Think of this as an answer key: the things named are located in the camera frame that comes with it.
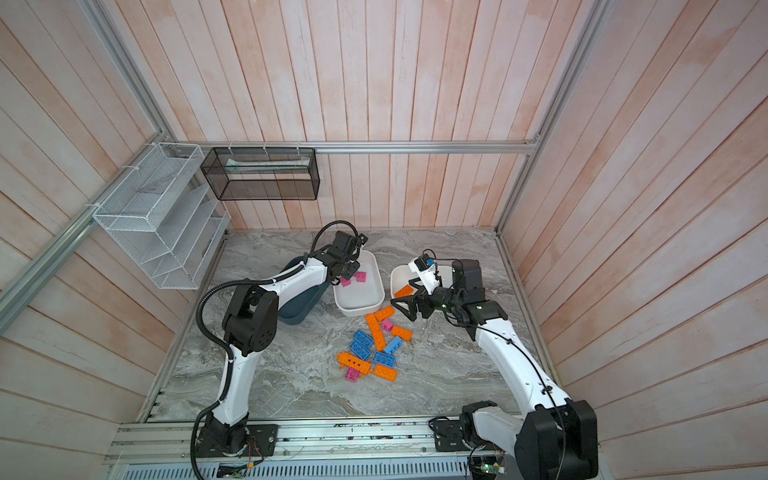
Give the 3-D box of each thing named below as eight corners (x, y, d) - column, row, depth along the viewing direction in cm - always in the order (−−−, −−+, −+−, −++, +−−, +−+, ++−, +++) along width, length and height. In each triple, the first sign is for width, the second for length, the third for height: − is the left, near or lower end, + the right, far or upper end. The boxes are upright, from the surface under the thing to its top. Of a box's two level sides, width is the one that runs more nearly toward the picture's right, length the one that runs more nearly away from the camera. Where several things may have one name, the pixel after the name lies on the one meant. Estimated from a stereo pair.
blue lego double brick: (345, 346, 92) (345, 343, 90) (359, 331, 95) (359, 328, 93) (363, 360, 89) (362, 358, 87) (376, 345, 92) (376, 342, 90)
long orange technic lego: (332, 365, 88) (331, 362, 86) (339, 351, 90) (338, 349, 89) (368, 379, 85) (368, 377, 83) (374, 365, 88) (374, 362, 86)
